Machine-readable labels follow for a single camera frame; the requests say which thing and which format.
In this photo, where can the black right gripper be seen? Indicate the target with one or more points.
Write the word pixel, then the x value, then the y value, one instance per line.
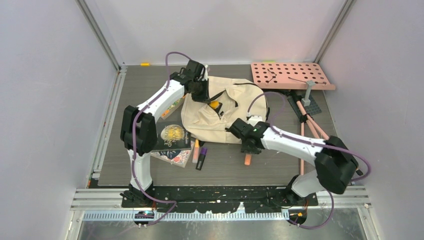
pixel 245 149

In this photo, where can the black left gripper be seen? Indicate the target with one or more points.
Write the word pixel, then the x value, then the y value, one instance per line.
pixel 204 97

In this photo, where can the salmon grey highlighter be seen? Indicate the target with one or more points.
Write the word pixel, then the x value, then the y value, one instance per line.
pixel 248 159

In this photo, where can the cream canvas backpack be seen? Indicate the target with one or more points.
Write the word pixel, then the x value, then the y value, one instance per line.
pixel 235 96

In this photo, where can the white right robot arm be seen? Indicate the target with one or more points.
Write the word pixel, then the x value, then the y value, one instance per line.
pixel 334 164

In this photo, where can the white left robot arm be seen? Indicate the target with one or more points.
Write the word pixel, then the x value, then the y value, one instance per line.
pixel 139 132

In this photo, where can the orange green paperback book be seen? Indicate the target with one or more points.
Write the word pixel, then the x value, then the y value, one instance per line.
pixel 173 107

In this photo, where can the purple black highlighter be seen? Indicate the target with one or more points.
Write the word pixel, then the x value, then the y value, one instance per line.
pixel 201 158

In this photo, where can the light orange highlighter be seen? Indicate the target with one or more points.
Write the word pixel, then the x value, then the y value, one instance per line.
pixel 196 150

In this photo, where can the black moon cover book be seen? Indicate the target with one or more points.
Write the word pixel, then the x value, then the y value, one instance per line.
pixel 171 135

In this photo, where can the pink perforated stand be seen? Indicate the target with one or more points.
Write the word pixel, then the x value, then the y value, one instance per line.
pixel 290 78

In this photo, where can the patterned book under black book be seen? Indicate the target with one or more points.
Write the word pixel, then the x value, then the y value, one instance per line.
pixel 177 157

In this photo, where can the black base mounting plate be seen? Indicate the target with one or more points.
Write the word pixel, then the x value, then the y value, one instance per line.
pixel 216 199

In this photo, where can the grey bracket on stand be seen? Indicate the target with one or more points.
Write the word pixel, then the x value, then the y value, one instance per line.
pixel 306 99

